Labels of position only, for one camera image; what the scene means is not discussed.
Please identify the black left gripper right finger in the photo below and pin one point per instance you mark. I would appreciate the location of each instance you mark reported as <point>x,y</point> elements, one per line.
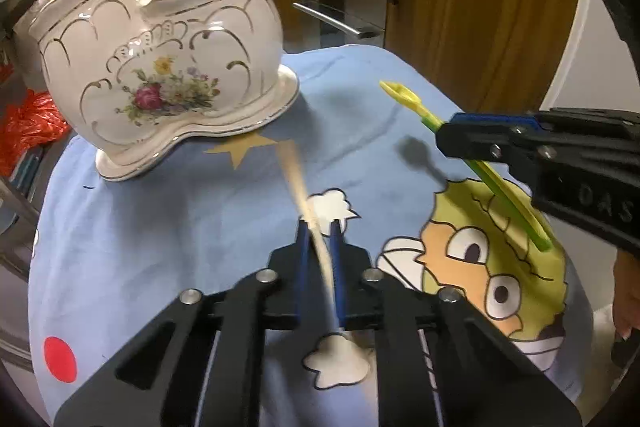
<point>439,361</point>

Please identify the red plastic bag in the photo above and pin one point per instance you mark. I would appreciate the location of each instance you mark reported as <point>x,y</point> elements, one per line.
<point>36,121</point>

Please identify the white ceramic utensil holder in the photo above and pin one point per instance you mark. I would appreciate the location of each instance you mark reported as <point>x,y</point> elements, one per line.
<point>136,77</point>

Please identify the metal shelf rack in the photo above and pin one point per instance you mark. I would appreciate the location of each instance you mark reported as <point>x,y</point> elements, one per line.
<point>23,186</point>

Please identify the blue cartoon cloth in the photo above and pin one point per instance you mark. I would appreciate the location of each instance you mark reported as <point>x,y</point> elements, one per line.
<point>109,256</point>

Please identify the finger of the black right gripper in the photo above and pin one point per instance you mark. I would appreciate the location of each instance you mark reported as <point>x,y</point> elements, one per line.
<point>501,138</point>

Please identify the person's right hand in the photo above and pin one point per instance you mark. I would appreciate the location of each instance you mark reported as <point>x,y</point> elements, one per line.
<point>626,302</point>

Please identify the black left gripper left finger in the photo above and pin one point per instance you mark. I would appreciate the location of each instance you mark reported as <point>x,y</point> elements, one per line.
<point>199,361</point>

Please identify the yellow green plastic spoon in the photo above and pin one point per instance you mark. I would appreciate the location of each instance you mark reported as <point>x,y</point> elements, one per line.
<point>530,223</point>

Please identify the wooden chopstick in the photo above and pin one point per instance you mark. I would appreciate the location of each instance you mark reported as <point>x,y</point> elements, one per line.
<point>293,175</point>

